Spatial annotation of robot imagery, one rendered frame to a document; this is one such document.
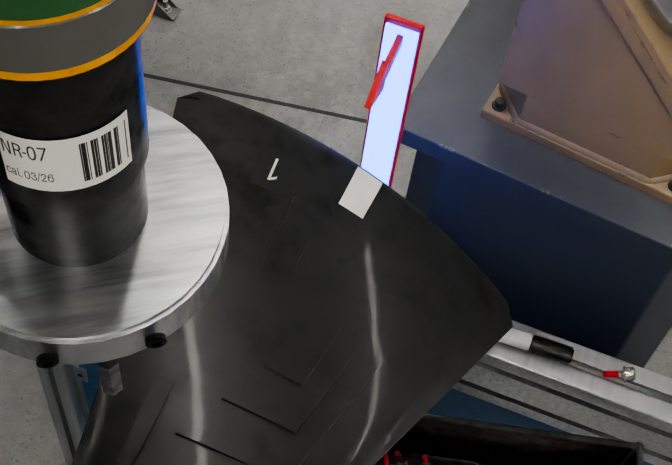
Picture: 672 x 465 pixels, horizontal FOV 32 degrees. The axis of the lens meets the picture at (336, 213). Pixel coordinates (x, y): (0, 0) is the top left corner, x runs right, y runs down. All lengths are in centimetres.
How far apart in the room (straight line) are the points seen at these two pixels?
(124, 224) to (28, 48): 7
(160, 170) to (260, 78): 194
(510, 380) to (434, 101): 24
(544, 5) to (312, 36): 143
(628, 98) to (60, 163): 73
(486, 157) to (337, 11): 139
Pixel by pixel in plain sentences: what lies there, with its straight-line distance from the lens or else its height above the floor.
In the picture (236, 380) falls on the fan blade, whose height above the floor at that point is 118.
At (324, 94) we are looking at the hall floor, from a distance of 220.
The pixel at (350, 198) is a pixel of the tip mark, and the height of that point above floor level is 116.
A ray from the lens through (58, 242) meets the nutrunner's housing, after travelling 26.
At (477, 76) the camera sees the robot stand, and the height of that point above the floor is 93.
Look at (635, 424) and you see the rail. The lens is 99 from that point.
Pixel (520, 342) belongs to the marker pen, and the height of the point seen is 87.
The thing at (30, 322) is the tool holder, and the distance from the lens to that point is 26.
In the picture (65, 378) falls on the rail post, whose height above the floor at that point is 46.
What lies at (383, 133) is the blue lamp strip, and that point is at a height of 109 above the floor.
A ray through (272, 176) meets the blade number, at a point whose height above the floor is 118.
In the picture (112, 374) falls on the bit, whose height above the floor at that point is 138.
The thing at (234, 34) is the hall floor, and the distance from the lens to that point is 229.
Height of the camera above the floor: 170
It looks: 56 degrees down
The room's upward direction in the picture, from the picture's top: 8 degrees clockwise
